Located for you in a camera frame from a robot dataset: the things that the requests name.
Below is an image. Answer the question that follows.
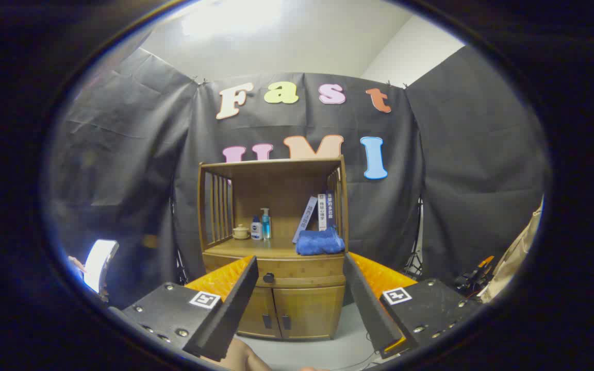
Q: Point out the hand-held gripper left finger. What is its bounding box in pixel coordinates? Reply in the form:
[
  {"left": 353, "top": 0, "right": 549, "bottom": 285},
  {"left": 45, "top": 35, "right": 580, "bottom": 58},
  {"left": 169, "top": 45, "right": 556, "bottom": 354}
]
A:
[{"left": 107, "top": 255, "right": 259, "bottom": 362}]

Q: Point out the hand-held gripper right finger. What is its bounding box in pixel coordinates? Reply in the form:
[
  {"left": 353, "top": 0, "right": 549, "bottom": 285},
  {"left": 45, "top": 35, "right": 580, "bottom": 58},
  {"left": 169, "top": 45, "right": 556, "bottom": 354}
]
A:
[{"left": 342, "top": 251, "right": 483, "bottom": 360}]

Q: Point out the wooden drawer with black knob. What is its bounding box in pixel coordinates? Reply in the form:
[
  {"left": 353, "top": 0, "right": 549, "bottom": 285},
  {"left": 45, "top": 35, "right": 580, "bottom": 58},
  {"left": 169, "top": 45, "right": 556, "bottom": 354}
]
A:
[{"left": 203, "top": 252, "right": 347, "bottom": 289}]

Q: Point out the wooden countertop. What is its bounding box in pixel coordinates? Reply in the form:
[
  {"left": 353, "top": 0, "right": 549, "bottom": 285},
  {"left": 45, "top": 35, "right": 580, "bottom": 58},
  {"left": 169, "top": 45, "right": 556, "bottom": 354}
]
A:
[{"left": 204, "top": 237, "right": 347, "bottom": 260}]

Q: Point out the wooden cabinet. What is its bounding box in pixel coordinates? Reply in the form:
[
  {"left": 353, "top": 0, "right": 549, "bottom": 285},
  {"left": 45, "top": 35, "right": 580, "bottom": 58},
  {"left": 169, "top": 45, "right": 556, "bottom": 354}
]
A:
[{"left": 196, "top": 155, "right": 350, "bottom": 342}]

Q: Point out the black light stand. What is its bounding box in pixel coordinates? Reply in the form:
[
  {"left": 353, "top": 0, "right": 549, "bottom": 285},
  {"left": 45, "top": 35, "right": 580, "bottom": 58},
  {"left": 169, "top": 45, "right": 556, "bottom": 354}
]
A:
[
  {"left": 171, "top": 196, "right": 189, "bottom": 285},
  {"left": 404, "top": 198, "right": 425, "bottom": 279}
]

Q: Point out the blue folded towel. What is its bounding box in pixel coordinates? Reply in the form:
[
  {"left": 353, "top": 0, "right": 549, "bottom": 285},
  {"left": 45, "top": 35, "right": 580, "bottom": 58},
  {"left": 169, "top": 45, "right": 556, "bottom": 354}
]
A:
[{"left": 295, "top": 227, "right": 345, "bottom": 257}]

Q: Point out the black and orange gripper device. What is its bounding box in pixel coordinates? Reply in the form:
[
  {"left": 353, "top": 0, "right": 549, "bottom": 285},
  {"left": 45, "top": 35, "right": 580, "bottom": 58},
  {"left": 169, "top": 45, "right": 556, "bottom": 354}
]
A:
[{"left": 454, "top": 256, "right": 496, "bottom": 297}]

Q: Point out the grey book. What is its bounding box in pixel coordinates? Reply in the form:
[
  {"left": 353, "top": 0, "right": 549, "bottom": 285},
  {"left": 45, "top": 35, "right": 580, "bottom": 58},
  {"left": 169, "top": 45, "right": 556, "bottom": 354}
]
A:
[{"left": 292, "top": 196, "right": 319, "bottom": 244}]

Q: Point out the black backdrop cloth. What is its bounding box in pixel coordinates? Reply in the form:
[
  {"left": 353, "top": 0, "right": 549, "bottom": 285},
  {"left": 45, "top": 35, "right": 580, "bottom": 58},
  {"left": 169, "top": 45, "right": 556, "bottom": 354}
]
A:
[{"left": 44, "top": 44, "right": 553, "bottom": 310}]

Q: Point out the white lit panel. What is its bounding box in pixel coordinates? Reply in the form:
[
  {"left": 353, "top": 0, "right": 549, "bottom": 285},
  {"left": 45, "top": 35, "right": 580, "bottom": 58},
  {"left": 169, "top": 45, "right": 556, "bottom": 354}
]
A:
[{"left": 83, "top": 239, "right": 120, "bottom": 294}]

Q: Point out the beige cloth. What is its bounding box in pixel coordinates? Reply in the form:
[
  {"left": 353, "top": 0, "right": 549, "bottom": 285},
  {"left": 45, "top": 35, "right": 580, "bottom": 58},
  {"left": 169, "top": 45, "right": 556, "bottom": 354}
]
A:
[{"left": 480, "top": 198, "right": 544, "bottom": 303}]

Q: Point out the black floor cable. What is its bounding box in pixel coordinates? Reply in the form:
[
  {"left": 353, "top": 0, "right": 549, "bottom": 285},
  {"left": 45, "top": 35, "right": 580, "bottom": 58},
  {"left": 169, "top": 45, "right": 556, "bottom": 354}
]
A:
[{"left": 328, "top": 350, "right": 380, "bottom": 371}]

